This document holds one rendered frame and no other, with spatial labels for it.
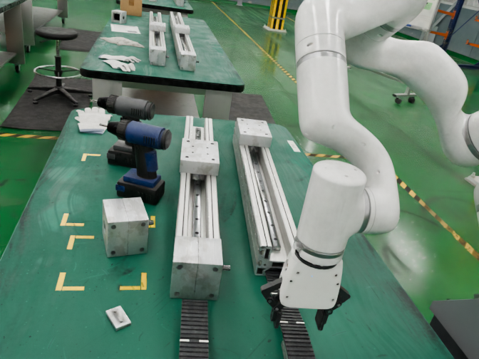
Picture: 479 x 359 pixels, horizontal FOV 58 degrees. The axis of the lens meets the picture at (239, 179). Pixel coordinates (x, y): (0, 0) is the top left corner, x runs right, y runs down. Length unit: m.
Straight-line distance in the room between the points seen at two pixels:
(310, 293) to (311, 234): 0.13
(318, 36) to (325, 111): 0.14
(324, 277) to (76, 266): 0.54
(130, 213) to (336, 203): 0.52
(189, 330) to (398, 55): 0.70
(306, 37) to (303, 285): 0.43
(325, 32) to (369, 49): 0.21
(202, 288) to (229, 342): 0.13
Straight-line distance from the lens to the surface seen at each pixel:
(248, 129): 1.51
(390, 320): 1.04
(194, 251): 0.91
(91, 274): 1.00
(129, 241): 1.02
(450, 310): 1.07
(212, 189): 1.16
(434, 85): 1.01
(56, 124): 3.83
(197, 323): 0.85
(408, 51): 1.01
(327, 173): 0.66
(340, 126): 0.73
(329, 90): 0.74
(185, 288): 0.92
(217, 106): 2.65
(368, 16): 0.88
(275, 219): 1.16
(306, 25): 0.82
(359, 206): 0.69
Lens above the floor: 1.42
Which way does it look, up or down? 27 degrees down
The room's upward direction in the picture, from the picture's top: 10 degrees clockwise
